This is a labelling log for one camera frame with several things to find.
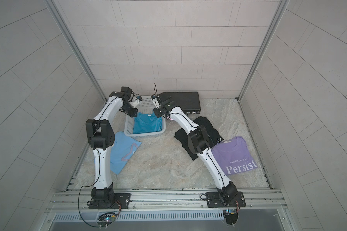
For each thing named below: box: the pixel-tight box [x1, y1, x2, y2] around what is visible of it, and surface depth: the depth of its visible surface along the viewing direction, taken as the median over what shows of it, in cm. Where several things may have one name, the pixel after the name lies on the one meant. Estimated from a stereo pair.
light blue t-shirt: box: [109, 131, 142, 175], surface depth 89 cm
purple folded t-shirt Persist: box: [211, 136, 258, 176], surface depth 87 cm
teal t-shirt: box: [133, 112, 163, 134], surface depth 98 cm
